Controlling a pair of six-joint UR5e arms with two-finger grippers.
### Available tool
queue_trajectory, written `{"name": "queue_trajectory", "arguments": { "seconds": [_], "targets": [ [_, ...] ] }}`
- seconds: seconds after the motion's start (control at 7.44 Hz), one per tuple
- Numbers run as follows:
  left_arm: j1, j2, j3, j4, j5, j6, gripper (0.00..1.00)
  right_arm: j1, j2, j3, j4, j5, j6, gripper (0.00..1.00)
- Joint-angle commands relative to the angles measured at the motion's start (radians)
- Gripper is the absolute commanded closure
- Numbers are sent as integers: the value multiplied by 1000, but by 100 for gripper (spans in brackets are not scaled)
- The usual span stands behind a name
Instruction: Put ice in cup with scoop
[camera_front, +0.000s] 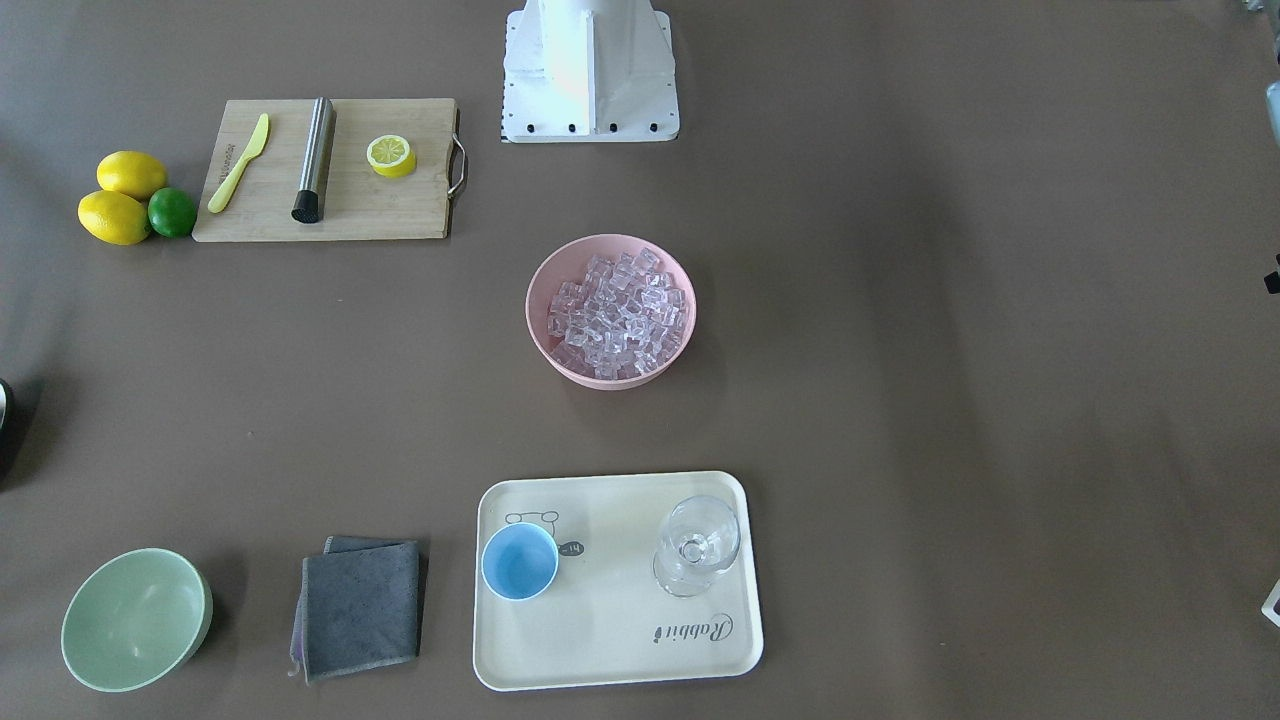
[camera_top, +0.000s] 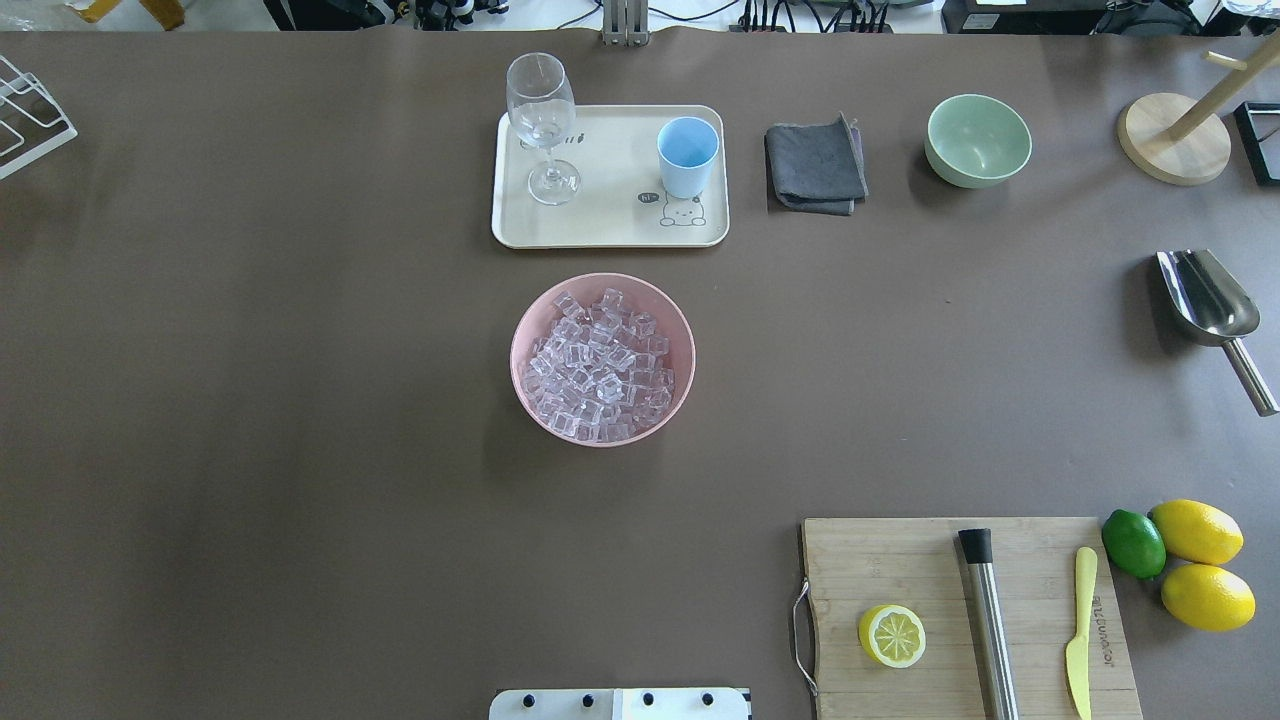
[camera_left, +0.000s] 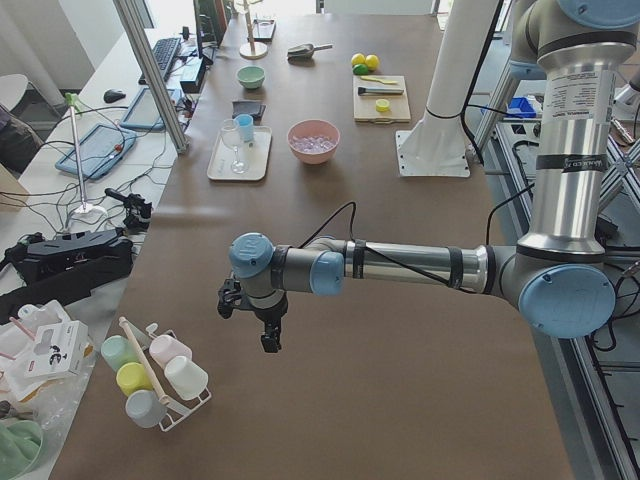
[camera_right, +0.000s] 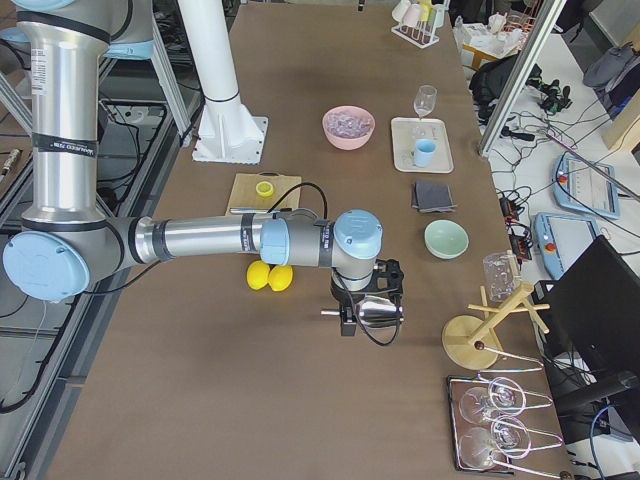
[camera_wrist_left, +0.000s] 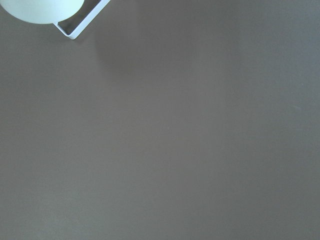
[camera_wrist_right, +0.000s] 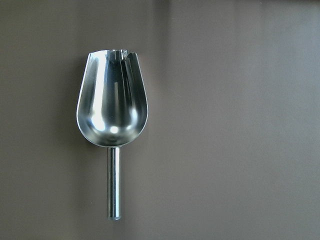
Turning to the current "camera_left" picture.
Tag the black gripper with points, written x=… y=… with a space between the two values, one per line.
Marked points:
x=268 y=316

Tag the stainless steel ice scoop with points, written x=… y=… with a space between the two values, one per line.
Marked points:
x=306 y=51

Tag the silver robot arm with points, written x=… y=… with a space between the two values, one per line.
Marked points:
x=553 y=275

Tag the white cup on rack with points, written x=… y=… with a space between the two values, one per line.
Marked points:
x=186 y=377

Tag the pink cup on rack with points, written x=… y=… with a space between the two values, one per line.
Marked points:
x=164 y=348

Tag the yellow cup on rack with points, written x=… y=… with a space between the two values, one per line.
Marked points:
x=132 y=377

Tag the grey cup on rack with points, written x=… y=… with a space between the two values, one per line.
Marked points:
x=144 y=408

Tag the green cup on rack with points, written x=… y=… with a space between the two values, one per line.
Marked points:
x=117 y=351

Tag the clear ice cubes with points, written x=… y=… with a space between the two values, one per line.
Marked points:
x=312 y=144

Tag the light blue cup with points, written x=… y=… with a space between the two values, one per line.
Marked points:
x=245 y=124

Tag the beige serving tray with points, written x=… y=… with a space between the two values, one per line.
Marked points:
x=255 y=156

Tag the black controller device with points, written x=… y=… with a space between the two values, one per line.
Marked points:
x=35 y=258

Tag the pink bowl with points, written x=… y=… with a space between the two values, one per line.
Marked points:
x=314 y=127

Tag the clear wine glass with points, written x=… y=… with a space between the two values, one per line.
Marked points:
x=231 y=138

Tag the white product box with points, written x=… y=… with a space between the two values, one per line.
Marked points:
x=58 y=351

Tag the silver stand with base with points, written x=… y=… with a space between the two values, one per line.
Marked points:
x=86 y=211

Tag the grey folded cloth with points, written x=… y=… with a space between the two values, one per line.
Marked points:
x=253 y=108

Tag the blue tablet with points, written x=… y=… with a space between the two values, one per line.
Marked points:
x=102 y=148
x=142 y=113

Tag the half lemon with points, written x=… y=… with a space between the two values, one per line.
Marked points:
x=382 y=105

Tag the bamboo cutting board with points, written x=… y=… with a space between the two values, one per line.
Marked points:
x=364 y=106

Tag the steel muddler black tip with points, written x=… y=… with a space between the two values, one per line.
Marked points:
x=370 y=91

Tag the large green bowl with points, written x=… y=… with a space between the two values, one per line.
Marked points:
x=21 y=445

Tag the yellow plastic knife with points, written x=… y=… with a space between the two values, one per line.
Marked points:
x=380 y=80

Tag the green lime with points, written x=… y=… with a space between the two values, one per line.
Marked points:
x=360 y=69

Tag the wooden mug tree stand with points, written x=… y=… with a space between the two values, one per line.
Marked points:
x=252 y=49

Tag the black computer mouse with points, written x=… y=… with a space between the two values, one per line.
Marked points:
x=113 y=95

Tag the yellow lemon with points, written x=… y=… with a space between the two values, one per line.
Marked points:
x=372 y=62
x=358 y=59

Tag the black keyboard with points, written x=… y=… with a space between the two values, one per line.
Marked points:
x=165 y=52

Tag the blue parts bin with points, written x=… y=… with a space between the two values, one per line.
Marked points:
x=521 y=107

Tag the white wire cup rack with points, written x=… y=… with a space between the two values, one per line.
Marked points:
x=178 y=410

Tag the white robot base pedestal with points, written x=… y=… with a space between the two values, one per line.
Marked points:
x=436 y=146

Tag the aluminium frame post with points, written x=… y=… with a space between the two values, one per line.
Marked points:
x=131 y=22

